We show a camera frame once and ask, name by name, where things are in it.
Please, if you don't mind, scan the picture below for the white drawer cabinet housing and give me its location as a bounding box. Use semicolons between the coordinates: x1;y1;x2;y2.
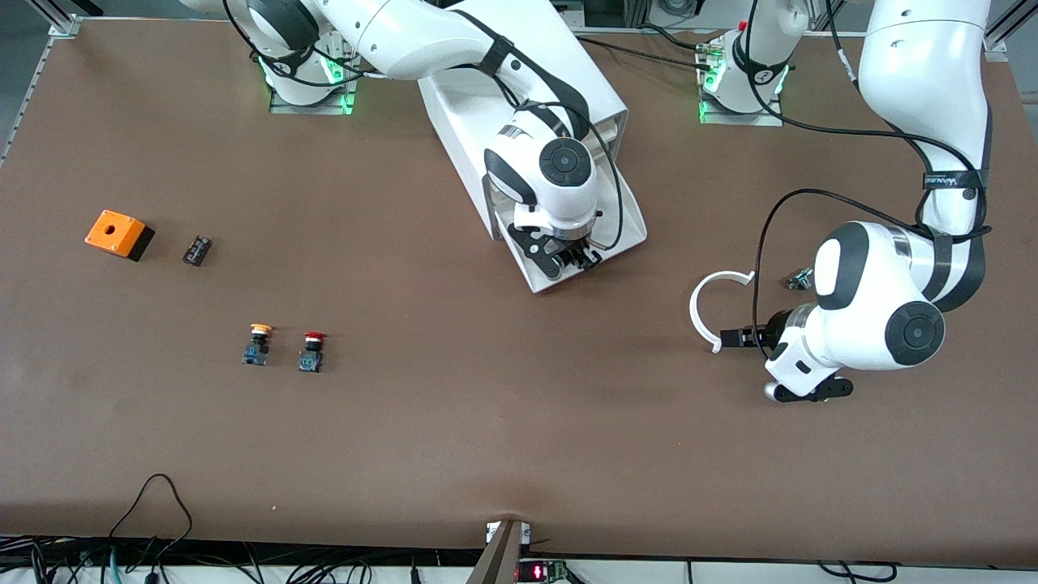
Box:
418;0;630;243

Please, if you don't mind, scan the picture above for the orange button enclosure box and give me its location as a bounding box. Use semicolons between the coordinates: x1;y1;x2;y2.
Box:
84;209;156;262

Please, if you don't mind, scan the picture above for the black braided cable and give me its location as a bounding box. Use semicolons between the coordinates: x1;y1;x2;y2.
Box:
573;35;716;72

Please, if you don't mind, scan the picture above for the red push button switch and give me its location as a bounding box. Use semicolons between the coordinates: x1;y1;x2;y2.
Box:
298;331;329;374

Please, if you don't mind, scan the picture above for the aluminium left arm base plate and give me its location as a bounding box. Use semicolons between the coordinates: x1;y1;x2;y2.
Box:
697;41;786;127

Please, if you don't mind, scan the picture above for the aluminium table edge rail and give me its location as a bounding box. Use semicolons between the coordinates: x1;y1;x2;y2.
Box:
568;27;862;40

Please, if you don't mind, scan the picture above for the aluminium frame post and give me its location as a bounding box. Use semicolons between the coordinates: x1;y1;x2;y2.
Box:
980;0;1038;54
24;0;84;39

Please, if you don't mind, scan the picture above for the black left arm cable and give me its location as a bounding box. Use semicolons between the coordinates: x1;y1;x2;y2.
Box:
742;0;996;359

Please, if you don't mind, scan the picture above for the black floor cable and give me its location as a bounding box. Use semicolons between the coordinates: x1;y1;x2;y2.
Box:
815;561;894;584

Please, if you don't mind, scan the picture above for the yellow push button switch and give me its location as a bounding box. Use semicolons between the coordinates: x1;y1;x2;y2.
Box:
242;323;274;367

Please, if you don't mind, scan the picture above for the thin black looped cable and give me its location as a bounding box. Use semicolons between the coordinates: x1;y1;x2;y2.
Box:
108;474;194;562

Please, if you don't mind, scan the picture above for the grey metal stand bar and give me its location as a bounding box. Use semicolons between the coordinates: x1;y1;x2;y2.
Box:
466;519;532;584

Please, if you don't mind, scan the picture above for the circuit board red display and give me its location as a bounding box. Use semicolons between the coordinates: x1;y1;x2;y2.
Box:
517;558;573;584

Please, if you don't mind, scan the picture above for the white semicircular plastic clip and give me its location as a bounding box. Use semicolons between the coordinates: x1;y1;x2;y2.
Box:
689;270;757;354

